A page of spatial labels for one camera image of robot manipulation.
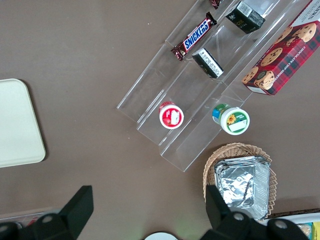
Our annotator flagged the white plastic snack bin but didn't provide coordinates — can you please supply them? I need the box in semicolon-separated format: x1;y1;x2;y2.
268;212;320;240

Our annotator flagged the red lidded yogurt cup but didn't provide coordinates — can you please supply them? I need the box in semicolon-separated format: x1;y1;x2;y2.
158;101;185;130

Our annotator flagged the cream plastic tray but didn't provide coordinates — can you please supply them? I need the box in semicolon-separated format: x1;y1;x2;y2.
0;78;47;169

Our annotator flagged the stack of foil trays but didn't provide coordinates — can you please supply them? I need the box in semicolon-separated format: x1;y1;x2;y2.
213;155;271;221

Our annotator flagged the red plaid cookie box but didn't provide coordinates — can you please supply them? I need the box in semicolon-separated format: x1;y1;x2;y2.
241;0;320;96

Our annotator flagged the clear acrylic stepped shelf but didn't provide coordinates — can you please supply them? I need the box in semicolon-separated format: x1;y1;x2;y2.
116;0;320;173

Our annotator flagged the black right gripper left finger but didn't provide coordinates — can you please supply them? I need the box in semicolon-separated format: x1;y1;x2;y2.
19;184;95;240

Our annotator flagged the small black box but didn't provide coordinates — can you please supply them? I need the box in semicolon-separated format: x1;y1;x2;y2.
225;0;266;35
191;47;225;80

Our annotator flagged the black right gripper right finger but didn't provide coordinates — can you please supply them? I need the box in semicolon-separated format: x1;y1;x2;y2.
199;184;266;240

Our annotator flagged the large clear cracker bag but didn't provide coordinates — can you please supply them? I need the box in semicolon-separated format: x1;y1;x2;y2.
297;223;313;240

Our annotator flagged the green lidded yogurt cup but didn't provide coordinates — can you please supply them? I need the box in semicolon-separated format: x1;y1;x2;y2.
211;103;251;136

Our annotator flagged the light tan wicker basket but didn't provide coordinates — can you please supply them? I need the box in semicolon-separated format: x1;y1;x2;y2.
202;142;278;221

